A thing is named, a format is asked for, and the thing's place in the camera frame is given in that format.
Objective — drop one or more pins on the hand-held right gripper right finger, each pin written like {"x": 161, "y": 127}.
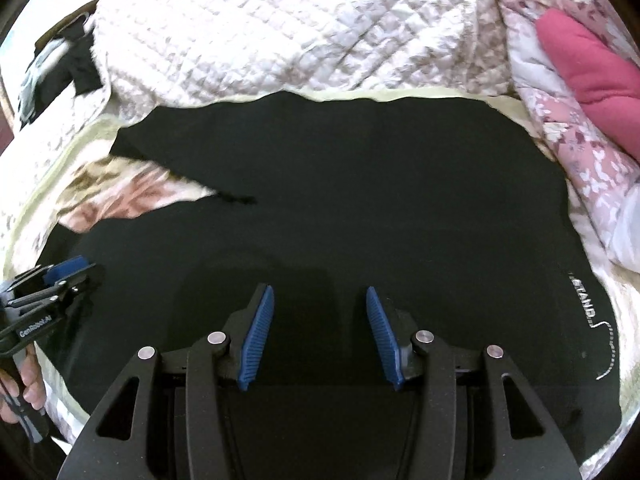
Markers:
{"x": 382, "y": 335}

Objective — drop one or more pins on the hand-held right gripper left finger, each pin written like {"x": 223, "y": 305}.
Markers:
{"x": 257, "y": 335}

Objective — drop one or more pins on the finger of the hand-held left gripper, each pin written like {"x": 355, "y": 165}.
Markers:
{"x": 82, "y": 285}
{"x": 67, "y": 267}

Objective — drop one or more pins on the black pants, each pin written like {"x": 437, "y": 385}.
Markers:
{"x": 350, "y": 185}

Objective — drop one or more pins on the person's left hand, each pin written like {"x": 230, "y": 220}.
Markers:
{"x": 34, "y": 380}

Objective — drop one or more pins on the floral fleece blanket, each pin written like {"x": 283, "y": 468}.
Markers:
{"x": 125, "y": 195}

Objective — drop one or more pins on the pile of dark clothes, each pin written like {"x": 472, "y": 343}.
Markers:
{"x": 42, "y": 72}

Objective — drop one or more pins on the black garment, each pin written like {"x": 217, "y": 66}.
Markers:
{"x": 82, "y": 65}

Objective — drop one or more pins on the wooden headboard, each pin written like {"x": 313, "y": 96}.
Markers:
{"x": 65, "y": 17}

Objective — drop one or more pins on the pink floral quilt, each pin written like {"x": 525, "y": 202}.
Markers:
{"x": 575, "y": 130}

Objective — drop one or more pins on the white quilted bedspread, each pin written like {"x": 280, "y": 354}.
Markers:
{"x": 275, "y": 25}

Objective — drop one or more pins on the pink pillow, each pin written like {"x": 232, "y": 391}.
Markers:
{"x": 585, "y": 70}

